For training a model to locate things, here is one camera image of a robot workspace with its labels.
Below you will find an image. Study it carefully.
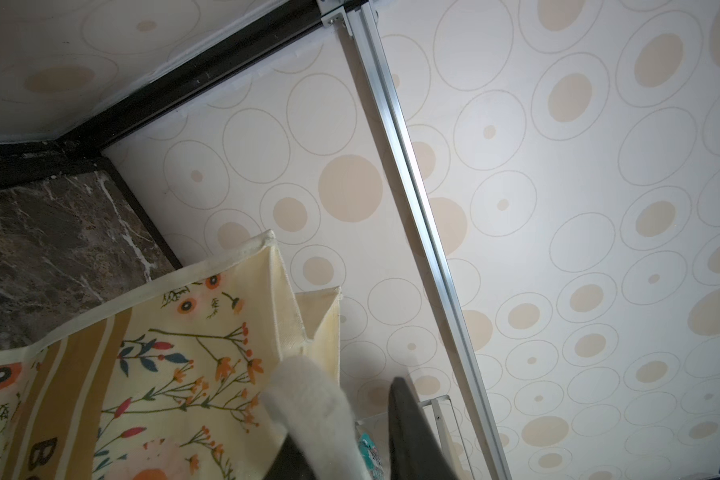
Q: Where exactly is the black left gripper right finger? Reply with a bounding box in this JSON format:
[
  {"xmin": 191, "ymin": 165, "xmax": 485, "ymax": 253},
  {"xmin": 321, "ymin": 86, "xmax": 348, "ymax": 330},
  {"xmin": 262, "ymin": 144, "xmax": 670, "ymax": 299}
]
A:
[{"xmin": 388, "ymin": 377, "xmax": 457, "ymax": 480}]

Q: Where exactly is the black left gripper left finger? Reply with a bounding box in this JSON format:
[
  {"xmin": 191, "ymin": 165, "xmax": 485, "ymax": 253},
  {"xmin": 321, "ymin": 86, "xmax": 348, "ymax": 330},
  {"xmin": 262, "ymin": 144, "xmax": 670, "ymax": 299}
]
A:
[{"xmin": 264, "ymin": 436, "xmax": 317, "ymax": 480}]

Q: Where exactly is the floral canvas grocery bag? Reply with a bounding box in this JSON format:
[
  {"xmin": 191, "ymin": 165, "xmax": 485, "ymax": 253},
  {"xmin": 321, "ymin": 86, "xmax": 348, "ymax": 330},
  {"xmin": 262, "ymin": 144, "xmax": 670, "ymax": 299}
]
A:
[{"xmin": 0, "ymin": 232, "xmax": 369, "ymax": 479}]

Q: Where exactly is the teal red candy bag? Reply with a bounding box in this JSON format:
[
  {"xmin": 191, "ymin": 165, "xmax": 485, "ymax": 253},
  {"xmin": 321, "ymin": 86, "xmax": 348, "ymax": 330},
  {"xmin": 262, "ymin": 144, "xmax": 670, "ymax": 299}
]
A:
[{"xmin": 358, "ymin": 433, "xmax": 385, "ymax": 480}]

